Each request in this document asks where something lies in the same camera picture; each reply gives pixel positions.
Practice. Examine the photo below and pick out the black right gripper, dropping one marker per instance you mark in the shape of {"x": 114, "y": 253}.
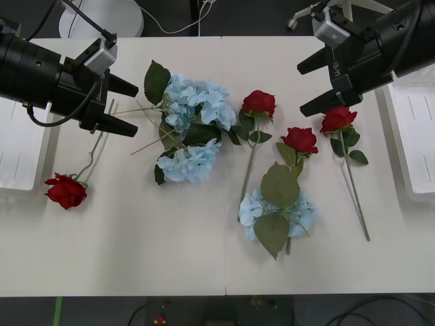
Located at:
{"x": 363, "y": 64}

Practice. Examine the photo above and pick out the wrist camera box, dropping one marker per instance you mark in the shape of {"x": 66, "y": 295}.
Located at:
{"x": 331, "y": 32}
{"x": 102, "y": 58}

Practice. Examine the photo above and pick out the pale blue flower, large leaf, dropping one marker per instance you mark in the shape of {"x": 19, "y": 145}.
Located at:
{"x": 180, "y": 91}

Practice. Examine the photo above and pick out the shallow white box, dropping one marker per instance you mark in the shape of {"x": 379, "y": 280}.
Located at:
{"x": 17, "y": 153}
{"x": 416, "y": 142}

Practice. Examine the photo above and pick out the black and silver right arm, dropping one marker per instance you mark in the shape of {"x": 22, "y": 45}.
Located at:
{"x": 408, "y": 44}

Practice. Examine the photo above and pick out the red rose with bare stem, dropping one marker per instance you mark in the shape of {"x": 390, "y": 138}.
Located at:
{"x": 66, "y": 192}

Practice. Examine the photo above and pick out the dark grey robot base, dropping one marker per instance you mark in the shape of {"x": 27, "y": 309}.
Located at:
{"x": 210, "y": 310}

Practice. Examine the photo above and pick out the red rose with leaves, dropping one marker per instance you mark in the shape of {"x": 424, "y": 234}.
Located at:
{"x": 300, "y": 140}
{"x": 338, "y": 119}
{"x": 259, "y": 102}

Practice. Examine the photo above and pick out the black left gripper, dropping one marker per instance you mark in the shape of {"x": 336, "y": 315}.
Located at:
{"x": 78, "y": 98}

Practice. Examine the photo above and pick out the white round stand base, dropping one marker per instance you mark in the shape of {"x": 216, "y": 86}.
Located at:
{"x": 129, "y": 17}

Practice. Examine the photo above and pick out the pale blue flower, two broad leaves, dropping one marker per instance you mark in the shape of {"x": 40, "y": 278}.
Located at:
{"x": 251, "y": 210}

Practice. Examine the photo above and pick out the white swivel chair base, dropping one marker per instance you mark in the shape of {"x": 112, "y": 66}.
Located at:
{"x": 306, "y": 10}

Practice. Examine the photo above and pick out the black stand pole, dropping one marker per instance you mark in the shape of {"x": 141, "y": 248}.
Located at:
{"x": 194, "y": 17}

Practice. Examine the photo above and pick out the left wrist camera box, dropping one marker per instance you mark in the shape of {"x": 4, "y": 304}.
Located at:
{"x": 102, "y": 58}

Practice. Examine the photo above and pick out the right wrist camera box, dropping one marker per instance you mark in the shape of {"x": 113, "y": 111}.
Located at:
{"x": 331, "y": 32}

